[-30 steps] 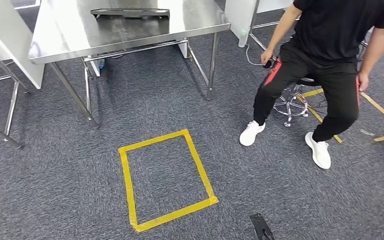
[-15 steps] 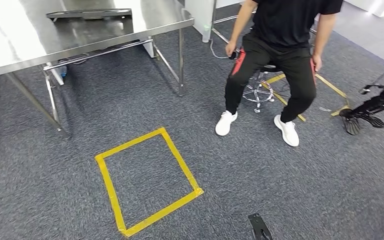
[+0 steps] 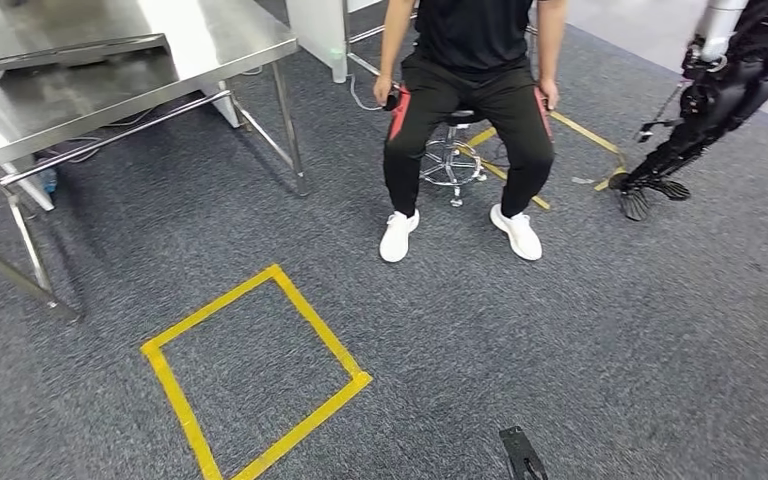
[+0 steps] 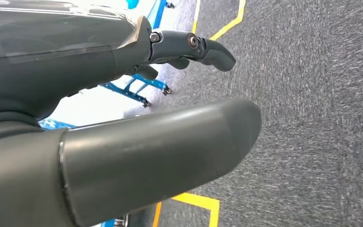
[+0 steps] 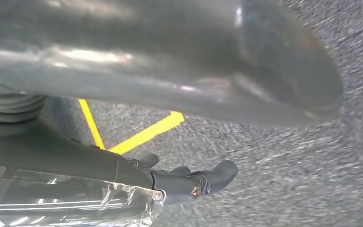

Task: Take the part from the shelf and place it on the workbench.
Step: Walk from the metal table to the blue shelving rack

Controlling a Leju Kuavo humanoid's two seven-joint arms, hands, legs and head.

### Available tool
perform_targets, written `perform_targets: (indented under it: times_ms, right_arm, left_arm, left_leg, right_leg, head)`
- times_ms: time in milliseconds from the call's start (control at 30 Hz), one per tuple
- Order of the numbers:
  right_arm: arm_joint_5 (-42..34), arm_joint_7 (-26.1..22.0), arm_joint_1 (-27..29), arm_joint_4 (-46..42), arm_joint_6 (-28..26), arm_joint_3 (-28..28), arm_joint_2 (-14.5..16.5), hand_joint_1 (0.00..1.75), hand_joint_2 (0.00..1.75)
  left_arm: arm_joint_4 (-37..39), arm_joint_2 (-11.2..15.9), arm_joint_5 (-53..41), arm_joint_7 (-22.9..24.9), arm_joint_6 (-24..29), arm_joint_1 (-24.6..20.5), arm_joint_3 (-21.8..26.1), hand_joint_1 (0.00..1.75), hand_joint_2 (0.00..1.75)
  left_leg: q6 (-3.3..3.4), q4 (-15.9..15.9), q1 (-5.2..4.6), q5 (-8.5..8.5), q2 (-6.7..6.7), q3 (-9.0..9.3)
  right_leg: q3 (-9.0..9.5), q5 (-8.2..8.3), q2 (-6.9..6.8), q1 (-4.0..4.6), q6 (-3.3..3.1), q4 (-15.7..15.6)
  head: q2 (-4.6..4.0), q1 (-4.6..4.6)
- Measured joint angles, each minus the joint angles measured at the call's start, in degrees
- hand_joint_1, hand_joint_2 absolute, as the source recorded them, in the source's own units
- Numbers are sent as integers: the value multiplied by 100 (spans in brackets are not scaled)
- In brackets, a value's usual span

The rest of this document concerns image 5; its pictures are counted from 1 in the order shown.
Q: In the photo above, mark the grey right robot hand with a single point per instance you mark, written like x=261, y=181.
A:
x=169, y=56

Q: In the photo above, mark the yellow floor tape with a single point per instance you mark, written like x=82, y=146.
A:
x=150, y=131

